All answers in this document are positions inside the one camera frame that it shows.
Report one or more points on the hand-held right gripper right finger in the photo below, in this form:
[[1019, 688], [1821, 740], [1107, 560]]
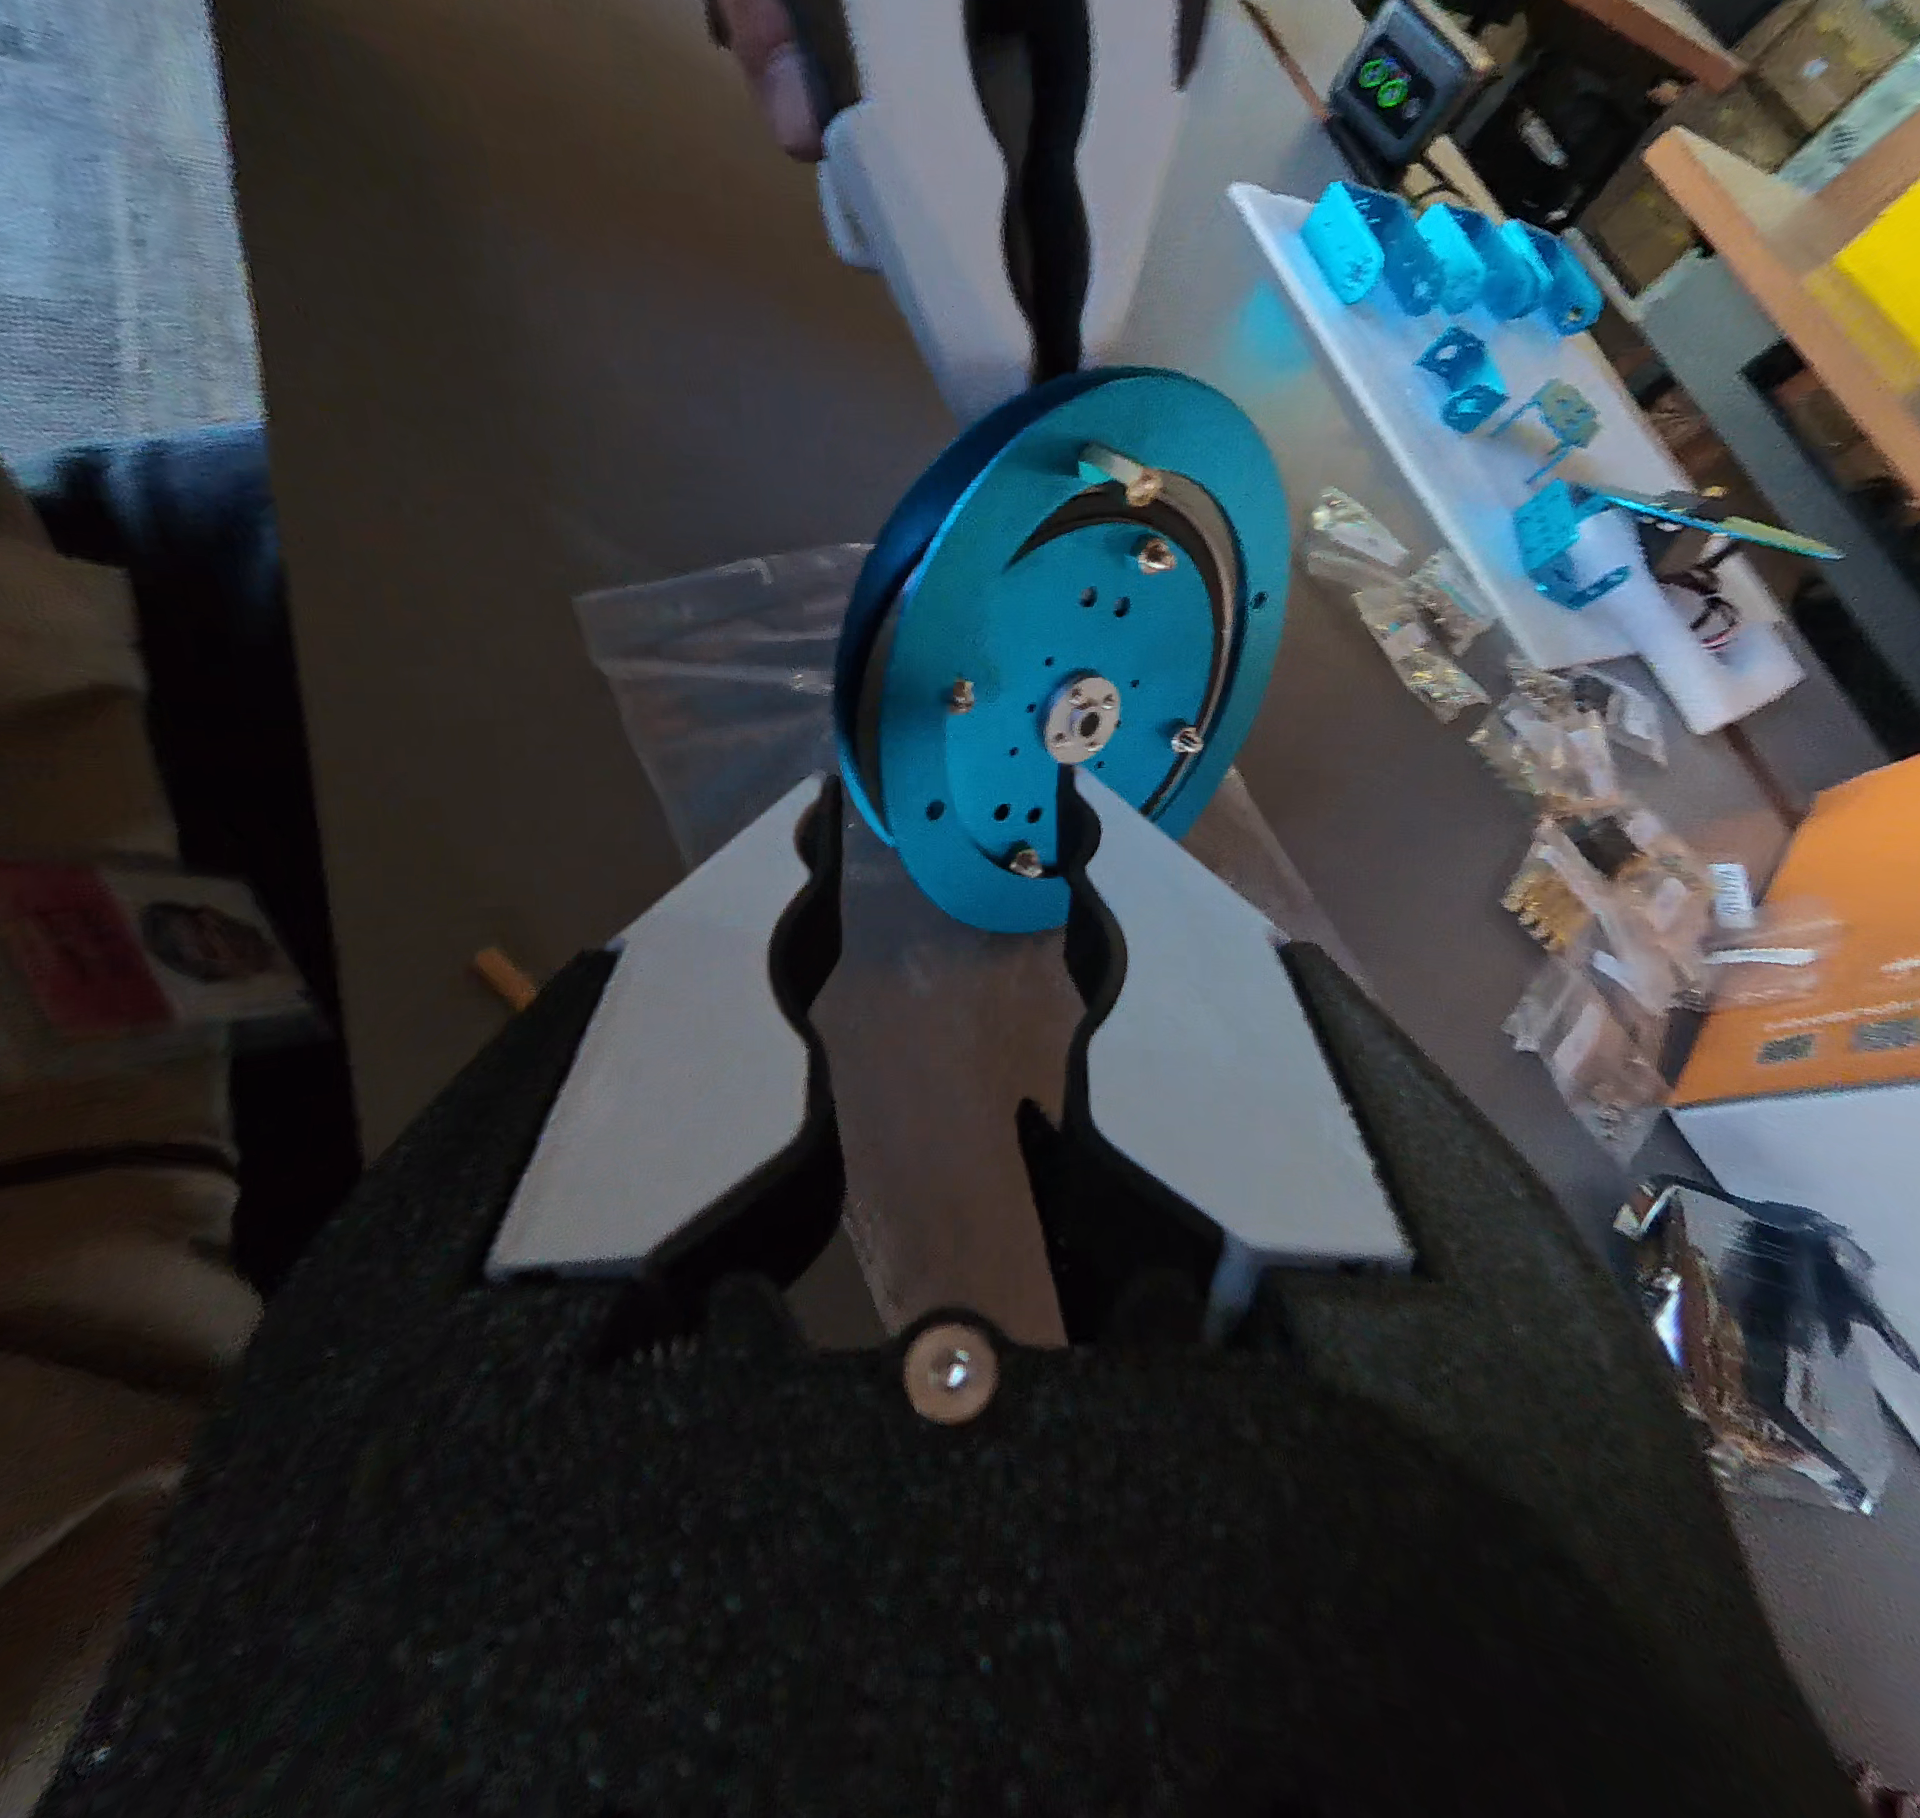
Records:
[[1244, 1097]]

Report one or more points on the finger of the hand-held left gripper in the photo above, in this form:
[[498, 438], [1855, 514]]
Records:
[[916, 123], [1133, 78]]

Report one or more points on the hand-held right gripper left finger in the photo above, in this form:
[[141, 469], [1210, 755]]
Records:
[[660, 1097]]

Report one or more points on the blue round turntable assembly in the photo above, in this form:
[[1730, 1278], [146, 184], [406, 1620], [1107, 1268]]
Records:
[[1050, 618]]

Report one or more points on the person's left hand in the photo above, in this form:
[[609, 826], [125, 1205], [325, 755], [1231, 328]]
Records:
[[759, 33]]

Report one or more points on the small grey display device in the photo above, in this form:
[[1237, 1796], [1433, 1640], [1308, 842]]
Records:
[[1409, 78]]

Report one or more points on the white foam sheet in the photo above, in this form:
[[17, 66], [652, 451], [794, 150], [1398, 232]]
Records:
[[1352, 393]]

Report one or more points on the clear plastic bag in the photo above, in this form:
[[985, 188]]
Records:
[[706, 679]]

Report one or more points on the pile of small hardware bags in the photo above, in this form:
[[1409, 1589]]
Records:
[[1576, 799]]

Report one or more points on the shiny foil bag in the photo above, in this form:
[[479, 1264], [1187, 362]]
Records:
[[1756, 1339]]

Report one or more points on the orange white cardboard box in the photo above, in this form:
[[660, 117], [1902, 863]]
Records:
[[1831, 947]]

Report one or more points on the teal oval plate with servo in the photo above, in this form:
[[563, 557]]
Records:
[[1741, 525]]

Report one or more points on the yellow bin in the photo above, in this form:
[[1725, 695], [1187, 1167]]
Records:
[[1874, 305]]

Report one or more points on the large blue U bracket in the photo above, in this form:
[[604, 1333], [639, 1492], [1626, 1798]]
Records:
[[1357, 244], [1546, 276], [1451, 261]]

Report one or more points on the small blue bracket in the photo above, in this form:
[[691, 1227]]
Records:
[[1463, 377]]

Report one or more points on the blue angled bracket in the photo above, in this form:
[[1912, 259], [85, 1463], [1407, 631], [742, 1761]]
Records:
[[1552, 423]]

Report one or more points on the wide blue U bracket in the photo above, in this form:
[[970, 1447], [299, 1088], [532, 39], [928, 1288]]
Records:
[[1569, 543]]

